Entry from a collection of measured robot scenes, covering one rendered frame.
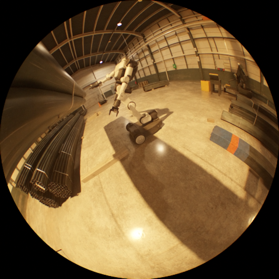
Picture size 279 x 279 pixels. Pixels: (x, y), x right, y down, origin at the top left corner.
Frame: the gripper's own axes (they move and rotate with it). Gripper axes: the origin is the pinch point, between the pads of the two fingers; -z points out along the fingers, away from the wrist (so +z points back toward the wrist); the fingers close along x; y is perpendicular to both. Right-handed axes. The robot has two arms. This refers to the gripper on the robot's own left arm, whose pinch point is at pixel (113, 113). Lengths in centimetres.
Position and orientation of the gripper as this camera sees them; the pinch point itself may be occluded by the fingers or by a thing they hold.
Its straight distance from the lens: 115.1
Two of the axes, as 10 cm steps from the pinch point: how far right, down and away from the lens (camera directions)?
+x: -7.3, -0.6, -6.8
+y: 5.7, 4.8, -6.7
